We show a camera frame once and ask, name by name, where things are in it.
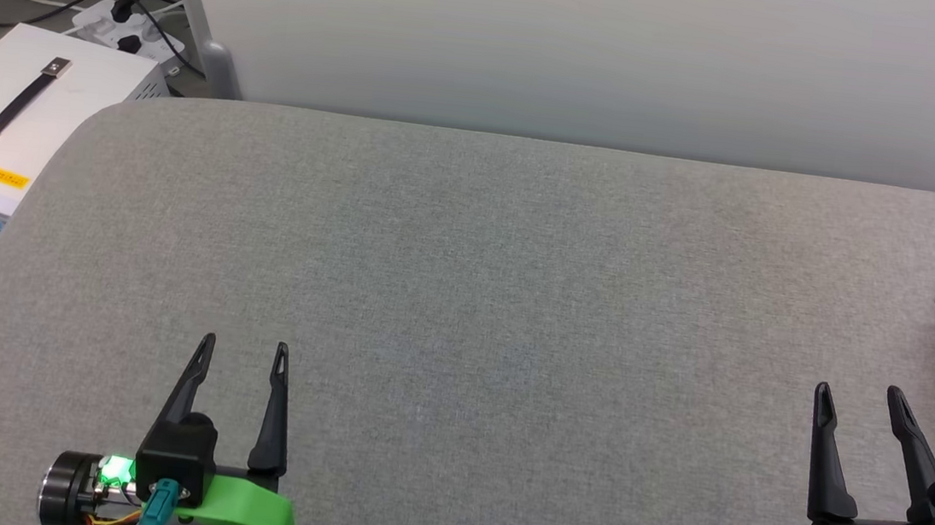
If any grey metal partition post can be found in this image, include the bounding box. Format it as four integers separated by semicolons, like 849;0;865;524
145;0;252;102

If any white partition panel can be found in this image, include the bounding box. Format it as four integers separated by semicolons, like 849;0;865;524
164;0;935;195

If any white equipment box with handle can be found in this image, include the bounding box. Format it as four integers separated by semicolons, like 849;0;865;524
0;20;177;270

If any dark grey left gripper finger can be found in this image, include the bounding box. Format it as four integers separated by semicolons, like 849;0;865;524
157;329;218;444
245;340;300;479

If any white power strip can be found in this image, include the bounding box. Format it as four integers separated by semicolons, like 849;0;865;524
67;0;193;69

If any teal left camera connector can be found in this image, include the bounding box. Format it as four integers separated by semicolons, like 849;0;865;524
129;475;182;525

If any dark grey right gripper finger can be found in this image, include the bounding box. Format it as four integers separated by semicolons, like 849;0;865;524
801;381;871;525
874;385;935;524

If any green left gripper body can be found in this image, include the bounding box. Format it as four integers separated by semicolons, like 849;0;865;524
38;445;301;525

